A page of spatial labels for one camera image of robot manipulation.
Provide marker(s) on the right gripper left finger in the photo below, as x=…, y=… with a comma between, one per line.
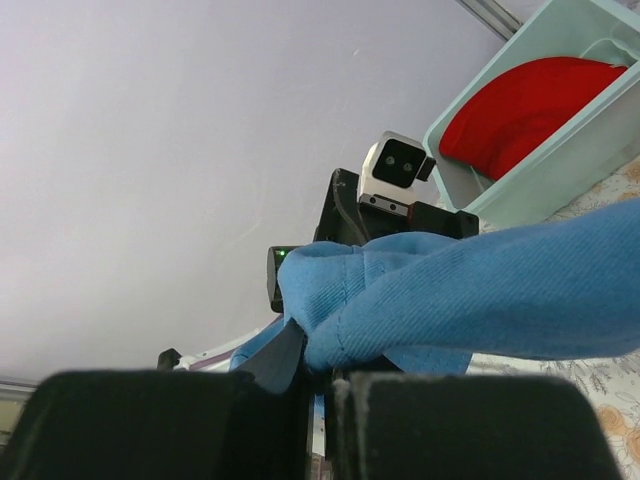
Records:
x=251, y=423

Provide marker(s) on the light green plastic bin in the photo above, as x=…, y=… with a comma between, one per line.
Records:
x=596, y=142

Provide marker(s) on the blue hat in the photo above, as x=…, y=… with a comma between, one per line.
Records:
x=556, y=291

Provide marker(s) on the red hat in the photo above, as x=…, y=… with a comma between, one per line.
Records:
x=507, y=119

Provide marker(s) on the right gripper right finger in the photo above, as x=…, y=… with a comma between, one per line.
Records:
x=393, y=425

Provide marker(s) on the floral table mat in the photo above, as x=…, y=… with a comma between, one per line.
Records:
x=611, y=385

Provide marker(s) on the aluminium rail frame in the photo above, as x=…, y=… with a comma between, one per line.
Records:
x=494, y=16

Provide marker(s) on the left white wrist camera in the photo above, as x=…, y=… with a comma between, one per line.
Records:
x=389, y=170

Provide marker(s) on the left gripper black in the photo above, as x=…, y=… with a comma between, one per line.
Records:
x=347, y=220

